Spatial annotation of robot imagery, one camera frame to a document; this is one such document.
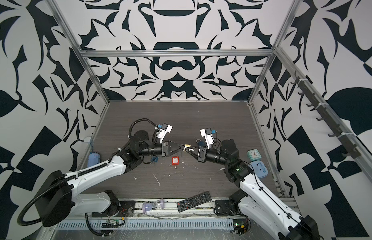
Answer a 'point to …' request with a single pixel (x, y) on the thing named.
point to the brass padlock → (187, 146)
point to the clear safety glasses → (148, 207)
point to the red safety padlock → (175, 161)
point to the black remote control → (193, 202)
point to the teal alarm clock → (254, 154)
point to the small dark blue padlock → (154, 159)
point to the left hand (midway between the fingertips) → (185, 147)
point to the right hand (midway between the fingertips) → (186, 151)
